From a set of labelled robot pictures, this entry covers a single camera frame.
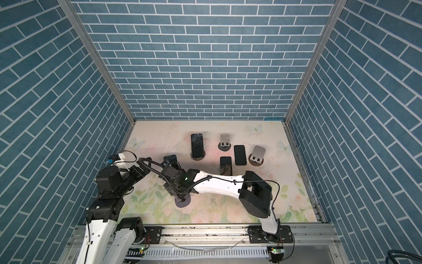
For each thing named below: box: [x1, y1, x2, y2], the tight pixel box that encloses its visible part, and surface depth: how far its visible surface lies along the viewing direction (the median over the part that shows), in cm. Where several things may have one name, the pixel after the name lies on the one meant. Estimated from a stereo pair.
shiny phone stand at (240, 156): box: [234, 145, 247, 166], surface depth 105 cm
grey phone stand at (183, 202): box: [174, 194, 192, 208], surface depth 83 cm
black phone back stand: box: [190, 133, 205, 159], surface depth 98 cm
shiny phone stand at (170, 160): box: [163, 154, 182, 170], surface depth 88 cm
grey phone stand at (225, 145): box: [217, 134, 232, 152], surface depth 104 cm
